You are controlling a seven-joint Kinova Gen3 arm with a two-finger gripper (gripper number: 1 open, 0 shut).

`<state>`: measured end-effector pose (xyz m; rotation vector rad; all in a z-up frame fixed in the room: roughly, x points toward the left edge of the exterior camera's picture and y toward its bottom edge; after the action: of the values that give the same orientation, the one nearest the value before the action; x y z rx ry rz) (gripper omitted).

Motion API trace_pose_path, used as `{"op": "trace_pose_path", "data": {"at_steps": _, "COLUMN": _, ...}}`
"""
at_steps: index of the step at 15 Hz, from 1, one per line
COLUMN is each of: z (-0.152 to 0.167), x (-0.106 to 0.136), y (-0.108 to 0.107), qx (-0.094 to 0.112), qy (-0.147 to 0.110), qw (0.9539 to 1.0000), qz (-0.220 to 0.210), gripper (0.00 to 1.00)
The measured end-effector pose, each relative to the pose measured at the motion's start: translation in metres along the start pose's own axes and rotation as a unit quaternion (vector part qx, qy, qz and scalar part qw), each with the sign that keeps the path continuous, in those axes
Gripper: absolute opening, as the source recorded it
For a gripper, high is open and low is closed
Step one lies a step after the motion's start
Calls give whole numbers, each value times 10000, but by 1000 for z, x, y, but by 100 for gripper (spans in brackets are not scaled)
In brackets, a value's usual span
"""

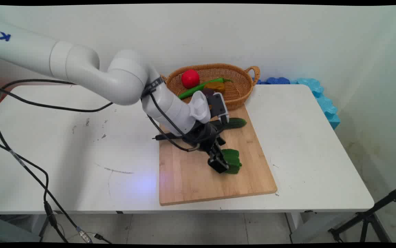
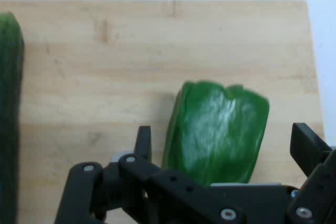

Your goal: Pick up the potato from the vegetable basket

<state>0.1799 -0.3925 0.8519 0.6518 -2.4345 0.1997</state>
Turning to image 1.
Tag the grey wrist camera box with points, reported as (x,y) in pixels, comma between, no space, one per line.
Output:
(218,105)

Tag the dark green cucumber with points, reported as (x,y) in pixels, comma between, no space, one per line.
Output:
(235,123)

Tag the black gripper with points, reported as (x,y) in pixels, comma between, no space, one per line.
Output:
(205,135)

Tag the dark blue foam piece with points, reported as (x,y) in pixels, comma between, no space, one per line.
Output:
(277,81)

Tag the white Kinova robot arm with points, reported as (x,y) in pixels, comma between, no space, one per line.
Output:
(81,65)

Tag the light blue foam piece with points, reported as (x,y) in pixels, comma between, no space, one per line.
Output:
(325,103)

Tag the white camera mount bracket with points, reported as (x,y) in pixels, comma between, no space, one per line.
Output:
(200,106)

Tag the white table leg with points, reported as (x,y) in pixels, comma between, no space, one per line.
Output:
(308,227)

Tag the wooden cutting board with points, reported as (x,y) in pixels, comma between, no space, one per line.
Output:
(191,179)

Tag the red toy tomato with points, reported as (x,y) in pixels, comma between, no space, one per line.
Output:
(190,78)

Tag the black tripod stand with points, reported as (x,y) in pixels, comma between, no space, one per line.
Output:
(368,217)

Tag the long green chili pepper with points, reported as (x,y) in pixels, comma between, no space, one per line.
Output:
(198,88)

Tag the woven wicker basket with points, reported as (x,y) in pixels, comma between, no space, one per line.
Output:
(237,88)

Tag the green bell pepper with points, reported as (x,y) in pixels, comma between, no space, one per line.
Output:
(234,159)

